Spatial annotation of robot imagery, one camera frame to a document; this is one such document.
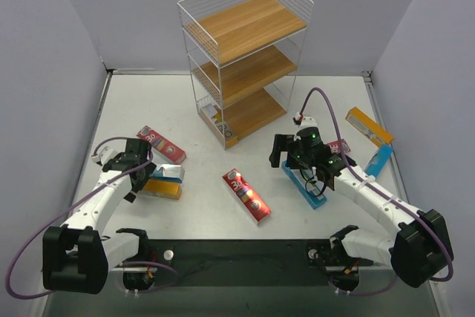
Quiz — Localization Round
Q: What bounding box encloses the orange toothpaste box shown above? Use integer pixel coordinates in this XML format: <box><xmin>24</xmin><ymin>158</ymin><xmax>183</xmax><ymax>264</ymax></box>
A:
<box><xmin>140</xmin><ymin>180</ymin><xmax>182</xmax><ymax>200</ymax></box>
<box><xmin>345</xmin><ymin>107</ymin><xmax>394</xmax><ymax>147</ymax></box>
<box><xmin>200</xmin><ymin>104</ymin><xmax>238</xmax><ymax>149</ymax></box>

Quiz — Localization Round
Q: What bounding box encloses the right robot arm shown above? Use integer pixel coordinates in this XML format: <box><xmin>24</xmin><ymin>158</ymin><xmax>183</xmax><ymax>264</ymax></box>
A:
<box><xmin>269</xmin><ymin>126</ymin><xmax>453</xmax><ymax>287</ymax></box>

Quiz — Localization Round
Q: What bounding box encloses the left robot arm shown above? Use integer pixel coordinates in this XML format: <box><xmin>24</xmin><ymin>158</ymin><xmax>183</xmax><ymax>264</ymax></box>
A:
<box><xmin>42</xmin><ymin>138</ymin><xmax>156</xmax><ymax>294</ymax></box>

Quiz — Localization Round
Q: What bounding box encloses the red toothpaste box right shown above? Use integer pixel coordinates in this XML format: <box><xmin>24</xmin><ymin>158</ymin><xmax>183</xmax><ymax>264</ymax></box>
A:
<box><xmin>327</xmin><ymin>139</ymin><xmax>351</xmax><ymax>154</ymax></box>

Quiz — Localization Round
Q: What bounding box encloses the red toothpaste box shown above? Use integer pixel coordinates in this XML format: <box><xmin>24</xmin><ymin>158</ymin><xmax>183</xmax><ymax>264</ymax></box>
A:
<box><xmin>327</xmin><ymin>139</ymin><xmax>351</xmax><ymax>154</ymax></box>
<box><xmin>137</xmin><ymin>125</ymin><xmax>187</xmax><ymax>165</ymax></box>
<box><xmin>222</xmin><ymin>169</ymin><xmax>272</xmax><ymax>225</ymax></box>

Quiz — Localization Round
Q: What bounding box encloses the red toothpaste box left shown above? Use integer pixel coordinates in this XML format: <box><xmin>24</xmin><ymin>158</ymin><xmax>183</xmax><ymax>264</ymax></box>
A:
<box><xmin>137</xmin><ymin>125</ymin><xmax>187</xmax><ymax>165</ymax></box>

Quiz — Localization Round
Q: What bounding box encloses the teal toothpaste box with label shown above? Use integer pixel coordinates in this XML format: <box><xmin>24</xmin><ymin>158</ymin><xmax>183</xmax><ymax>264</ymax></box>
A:
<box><xmin>281</xmin><ymin>161</ymin><xmax>327</xmax><ymax>209</ymax></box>

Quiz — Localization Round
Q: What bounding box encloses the silver blue toothpaste box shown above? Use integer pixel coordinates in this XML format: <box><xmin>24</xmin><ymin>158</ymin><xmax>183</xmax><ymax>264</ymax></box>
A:
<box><xmin>149</xmin><ymin>164</ymin><xmax>185</xmax><ymax>183</ymax></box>

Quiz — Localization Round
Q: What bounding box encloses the light blue toothpaste box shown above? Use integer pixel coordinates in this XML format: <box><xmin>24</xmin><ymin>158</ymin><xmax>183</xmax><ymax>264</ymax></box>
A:
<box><xmin>364</xmin><ymin>145</ymin><xmax>393</xmax><ymax>178</ymax></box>

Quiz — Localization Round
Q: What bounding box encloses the red toothpaste box centre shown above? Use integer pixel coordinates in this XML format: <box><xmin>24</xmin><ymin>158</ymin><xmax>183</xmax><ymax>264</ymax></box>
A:
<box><xmin>222</xmin><ymin>169</ymin><xmax>272</xmax><ymax>225</ymax></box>

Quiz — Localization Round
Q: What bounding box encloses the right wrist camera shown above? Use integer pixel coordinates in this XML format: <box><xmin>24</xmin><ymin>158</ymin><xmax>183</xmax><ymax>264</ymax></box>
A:
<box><xmin>292</xmin><ymin>113</ymin><xmax>318</xmax><ymax>130</ymax></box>

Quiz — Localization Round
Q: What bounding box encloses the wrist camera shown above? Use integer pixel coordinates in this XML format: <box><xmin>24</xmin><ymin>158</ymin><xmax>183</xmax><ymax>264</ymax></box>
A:
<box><xmin>292</xmin><ymin>113</ymin><xmax>318</xmax><ymax>130</ymax></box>
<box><xmin>91</xmin><ymin>146</ymin><xmax>117</xmax><ymax>166</ymax></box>

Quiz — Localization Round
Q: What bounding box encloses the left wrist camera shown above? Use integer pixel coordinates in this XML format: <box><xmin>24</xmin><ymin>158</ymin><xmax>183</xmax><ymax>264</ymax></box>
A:
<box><xmin>91</xmin><ymin>146</ymin><xmax>117</xmax><ymax>166</ymax></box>

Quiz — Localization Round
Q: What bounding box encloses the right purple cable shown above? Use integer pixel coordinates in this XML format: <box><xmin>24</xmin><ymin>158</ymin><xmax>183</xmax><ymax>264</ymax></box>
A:
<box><xmin>298</xmin><ymin>87</ymin><xmax>456</xmax><ymax>298</ymax></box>

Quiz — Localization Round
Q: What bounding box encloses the white wire wooden shelf rack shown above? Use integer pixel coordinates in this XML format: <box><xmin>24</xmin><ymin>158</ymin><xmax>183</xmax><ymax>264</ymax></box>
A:
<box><xmin>177</xmin><ymin>0</ymin><xmax>314</xmax><ymax>145</ymax></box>

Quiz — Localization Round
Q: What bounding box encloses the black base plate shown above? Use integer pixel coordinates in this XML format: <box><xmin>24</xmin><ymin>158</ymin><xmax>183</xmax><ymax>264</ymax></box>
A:
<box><xmin>121</xmin><ymin>239</ymin><xmax>372</xmax><ymax>292</ymax></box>

